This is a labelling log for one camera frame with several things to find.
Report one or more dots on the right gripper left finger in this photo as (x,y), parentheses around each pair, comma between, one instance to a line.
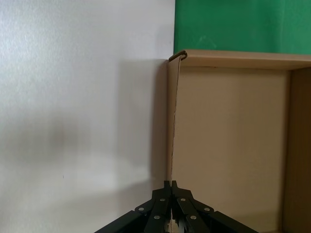
(155,213)

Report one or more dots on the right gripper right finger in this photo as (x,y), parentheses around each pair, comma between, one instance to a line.
(192,213)

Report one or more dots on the cardboard box round holes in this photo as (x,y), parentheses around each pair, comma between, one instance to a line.
(230,121)

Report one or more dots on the green cloth backdrop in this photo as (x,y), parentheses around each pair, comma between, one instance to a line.
(243,24)

